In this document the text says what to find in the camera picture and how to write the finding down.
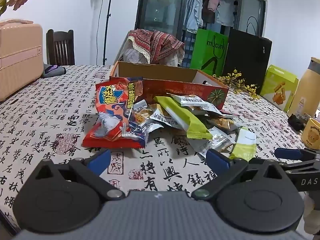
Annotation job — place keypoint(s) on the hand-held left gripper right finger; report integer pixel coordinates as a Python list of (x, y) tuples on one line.
[(217, 161)]

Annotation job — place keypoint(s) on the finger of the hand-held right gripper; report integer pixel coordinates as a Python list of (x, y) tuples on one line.
[(305, 165), (287, 153)]

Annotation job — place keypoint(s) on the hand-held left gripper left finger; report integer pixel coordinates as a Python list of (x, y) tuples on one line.
[(98, 162)]

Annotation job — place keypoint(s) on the pile of small white packets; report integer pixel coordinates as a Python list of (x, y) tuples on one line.
[(217, 140)]

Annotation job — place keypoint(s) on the green and white snack packet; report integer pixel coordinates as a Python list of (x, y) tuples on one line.
[(243, 150)]

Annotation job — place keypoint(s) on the large red snack bag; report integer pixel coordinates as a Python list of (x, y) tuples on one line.
[(112, 115)]

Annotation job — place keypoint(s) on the long green snack packet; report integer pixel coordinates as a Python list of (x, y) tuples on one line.
[(180, 115)]

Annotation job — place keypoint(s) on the red cardboard box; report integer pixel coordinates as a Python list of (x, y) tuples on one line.
[(175, 87)]

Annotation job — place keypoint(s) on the person's right hand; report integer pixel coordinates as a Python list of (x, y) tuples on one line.
[(311, 212)]

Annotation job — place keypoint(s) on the yellow bear cup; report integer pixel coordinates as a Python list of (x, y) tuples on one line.
[(311, 135)]

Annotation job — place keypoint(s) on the dark crumpled object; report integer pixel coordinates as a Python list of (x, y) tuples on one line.
[(297, 122)]

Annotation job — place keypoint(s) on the yellow-green snack carton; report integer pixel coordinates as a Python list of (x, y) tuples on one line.
[(280, 87)]

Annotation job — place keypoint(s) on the yellow thermos bottle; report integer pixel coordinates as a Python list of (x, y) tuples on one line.
[(307, 90)]

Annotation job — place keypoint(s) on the yellow flower sprig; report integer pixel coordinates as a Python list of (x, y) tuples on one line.
[(237, 82)]

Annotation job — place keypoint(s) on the grey and purple pouch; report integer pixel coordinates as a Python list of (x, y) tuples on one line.
[(53, 70)]

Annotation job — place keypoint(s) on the black paper bag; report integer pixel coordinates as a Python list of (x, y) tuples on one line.
[(250, 57)]

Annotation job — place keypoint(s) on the green paper bag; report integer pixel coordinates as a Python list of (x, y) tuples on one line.
[(207, 50)]

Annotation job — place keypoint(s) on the dark wooden chair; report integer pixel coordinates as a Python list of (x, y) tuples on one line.
[(60, 47)]

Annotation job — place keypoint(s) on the red patterned cloth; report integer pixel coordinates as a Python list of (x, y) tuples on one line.
[(157, 45)]

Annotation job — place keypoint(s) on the pink suitcase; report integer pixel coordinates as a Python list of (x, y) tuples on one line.
[(20, 55)]

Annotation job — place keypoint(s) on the black light stand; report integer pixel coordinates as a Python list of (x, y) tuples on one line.
[(109, 17)]

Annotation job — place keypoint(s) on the maroon hanging garment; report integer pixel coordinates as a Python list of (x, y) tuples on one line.
[(208, 13)]

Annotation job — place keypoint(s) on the white hanging garment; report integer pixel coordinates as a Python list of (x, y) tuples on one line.
[(226, 12)]

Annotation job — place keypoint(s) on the light blue hanging garment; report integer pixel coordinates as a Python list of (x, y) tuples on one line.
[(193, 10)]

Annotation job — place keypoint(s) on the pink hanging garment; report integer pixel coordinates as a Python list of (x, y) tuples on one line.
[(214, 0)]

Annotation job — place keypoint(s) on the dark framed glass door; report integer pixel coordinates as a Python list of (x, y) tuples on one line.
[(160, 5)]

